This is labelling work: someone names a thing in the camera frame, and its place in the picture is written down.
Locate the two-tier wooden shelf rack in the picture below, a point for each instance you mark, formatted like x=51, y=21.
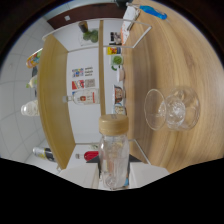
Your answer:
x=53, y=106

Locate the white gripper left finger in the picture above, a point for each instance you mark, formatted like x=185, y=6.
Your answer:
x=83, y=175

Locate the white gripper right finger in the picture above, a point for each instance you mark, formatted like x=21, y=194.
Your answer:
x=146, y=173

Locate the dark brown door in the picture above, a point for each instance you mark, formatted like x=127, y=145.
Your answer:
x=90, y=15

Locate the yellow snack bag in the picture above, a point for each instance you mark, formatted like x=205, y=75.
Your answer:
x=34, y=59

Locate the clear glass with ice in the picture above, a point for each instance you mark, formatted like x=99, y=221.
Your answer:
x=173, y=110

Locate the green and white bowl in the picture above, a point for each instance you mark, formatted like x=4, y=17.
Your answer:
x=117, y=61

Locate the glass jar with cork lid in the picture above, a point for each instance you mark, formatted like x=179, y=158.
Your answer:
x=114, y=150

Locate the black and yellow bag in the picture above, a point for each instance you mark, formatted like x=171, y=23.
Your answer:
x=45, y=154

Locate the wall posters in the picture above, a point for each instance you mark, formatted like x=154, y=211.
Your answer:
x=83, y=78

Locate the green bottle with dark cap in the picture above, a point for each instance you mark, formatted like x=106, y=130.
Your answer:
x=90, y=36

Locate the white notebook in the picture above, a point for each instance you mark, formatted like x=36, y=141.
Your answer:
x=130, y=16

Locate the green-cap clear bottle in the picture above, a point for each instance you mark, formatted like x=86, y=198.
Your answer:
x=32, y=81

